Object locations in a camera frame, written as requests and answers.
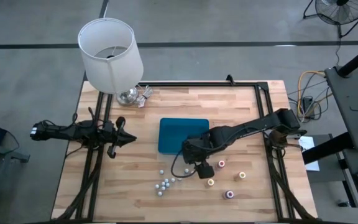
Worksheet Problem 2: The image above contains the orange Chefmaster colouring bottle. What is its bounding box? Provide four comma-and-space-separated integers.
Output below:
233, 170, 247, 183

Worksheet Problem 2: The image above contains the teal plastic bin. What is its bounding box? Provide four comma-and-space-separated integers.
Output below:
157, 117, 210, 156

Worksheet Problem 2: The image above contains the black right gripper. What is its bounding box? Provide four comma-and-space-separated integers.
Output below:
181, 129, 217, 165

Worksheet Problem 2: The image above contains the yellow cable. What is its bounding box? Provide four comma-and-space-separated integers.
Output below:
296, 70, 328, 118

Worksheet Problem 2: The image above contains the dark grey desk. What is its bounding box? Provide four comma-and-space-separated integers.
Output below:
301, 132, 358, 224

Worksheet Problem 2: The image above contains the white shade silver table lamp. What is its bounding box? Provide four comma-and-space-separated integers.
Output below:
77, 17, 145, 107

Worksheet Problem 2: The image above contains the black looped camera cable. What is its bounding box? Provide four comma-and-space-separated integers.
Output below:
170, 148, 198, 179

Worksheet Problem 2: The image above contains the black aluminium extrusion frame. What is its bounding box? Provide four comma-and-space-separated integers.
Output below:
53, 81, 318, 224

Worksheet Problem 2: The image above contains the crumpled clear wrapper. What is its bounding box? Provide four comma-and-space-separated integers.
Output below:
135, 85, 154, 109

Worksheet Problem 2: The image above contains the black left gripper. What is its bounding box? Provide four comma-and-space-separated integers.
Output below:
104, 116, 137, 159

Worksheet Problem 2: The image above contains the black floor fan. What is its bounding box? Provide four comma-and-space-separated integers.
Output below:
302, 0, 358, 39

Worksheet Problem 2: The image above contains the white paper sheet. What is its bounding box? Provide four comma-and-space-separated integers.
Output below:
297, 136, 321, 172

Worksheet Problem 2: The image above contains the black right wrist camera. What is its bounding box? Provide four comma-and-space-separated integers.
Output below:
196, 162, 216, 180

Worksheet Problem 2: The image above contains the black stand pole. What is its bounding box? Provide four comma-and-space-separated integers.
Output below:
336, 39, 358, 78

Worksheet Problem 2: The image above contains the grey side table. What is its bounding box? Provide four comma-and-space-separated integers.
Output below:
324, 63, 358, 152

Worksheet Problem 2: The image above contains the black power strip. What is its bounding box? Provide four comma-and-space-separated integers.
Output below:
301, 96, 315, 116

